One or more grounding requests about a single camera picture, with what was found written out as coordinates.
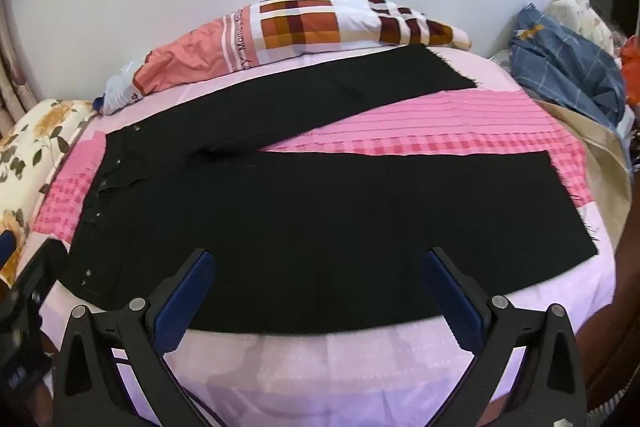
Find black pants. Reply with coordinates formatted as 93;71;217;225
62;44;599;335

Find white floral cloth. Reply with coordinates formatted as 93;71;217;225
542;0;626;58

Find beige cloth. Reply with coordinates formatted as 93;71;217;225
530;97;636;248

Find floral cream quilt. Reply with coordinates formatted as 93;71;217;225
0;99;101;288

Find pink striped bed sheet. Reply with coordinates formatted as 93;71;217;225
30;47;618;427

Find dark wooden bed frame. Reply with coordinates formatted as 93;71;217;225
582;207;640;408

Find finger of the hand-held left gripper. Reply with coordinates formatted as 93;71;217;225
0;231;18;278
10;238;68;308

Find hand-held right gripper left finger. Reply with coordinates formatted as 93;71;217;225
52;248;217;427

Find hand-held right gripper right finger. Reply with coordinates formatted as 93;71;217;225
422;247;588;427

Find pink curtain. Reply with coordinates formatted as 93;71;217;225
0;0;36;122

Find orange cloth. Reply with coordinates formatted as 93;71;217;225
620;34;640;105

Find blue plaid cloth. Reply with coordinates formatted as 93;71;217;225
507;4;633;132

